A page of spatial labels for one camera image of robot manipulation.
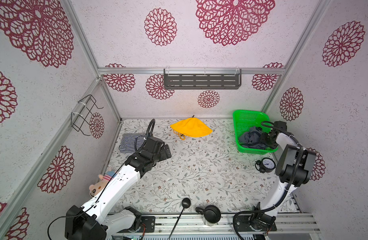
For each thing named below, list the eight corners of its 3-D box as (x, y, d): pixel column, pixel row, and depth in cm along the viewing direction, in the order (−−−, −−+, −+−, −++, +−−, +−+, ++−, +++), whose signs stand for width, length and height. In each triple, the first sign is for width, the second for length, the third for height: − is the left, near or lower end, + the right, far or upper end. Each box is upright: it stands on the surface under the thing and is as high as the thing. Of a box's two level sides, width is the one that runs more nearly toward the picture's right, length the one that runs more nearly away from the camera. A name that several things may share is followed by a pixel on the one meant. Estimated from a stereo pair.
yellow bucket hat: (180, 144, 108) (180, 142, 106) (170, 125, 119) (170, 123, 117) (211, 132, 115) (212, 130, 113) (199, 116, 126) (199, 113, 124)
